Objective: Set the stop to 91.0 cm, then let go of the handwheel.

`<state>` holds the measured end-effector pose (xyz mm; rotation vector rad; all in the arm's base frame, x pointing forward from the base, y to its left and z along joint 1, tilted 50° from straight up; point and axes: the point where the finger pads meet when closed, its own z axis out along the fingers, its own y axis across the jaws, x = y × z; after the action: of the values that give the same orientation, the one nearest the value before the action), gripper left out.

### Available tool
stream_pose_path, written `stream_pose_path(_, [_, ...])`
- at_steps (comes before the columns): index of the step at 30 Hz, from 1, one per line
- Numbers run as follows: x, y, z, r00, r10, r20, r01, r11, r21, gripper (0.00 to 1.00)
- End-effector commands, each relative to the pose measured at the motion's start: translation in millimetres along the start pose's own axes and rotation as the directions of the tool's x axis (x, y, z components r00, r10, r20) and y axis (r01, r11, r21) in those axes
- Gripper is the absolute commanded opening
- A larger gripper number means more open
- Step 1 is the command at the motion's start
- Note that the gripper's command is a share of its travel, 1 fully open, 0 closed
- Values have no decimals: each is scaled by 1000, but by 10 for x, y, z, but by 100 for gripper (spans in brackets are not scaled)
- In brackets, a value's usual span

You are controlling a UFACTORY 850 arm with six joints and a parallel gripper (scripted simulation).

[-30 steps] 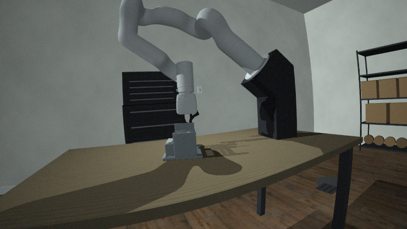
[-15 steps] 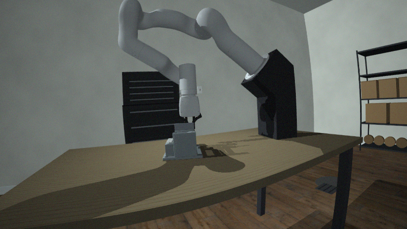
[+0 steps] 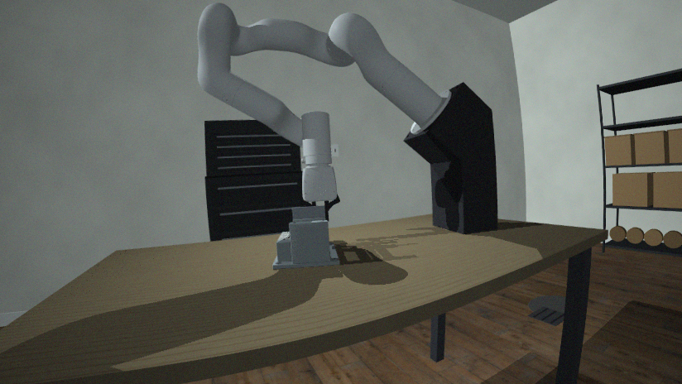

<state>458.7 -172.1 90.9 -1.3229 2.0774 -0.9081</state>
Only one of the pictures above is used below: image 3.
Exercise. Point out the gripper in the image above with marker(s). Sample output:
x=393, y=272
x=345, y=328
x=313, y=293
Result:
x=319, y=184

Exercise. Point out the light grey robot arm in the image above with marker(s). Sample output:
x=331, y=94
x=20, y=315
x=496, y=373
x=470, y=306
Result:
x=350, y=34

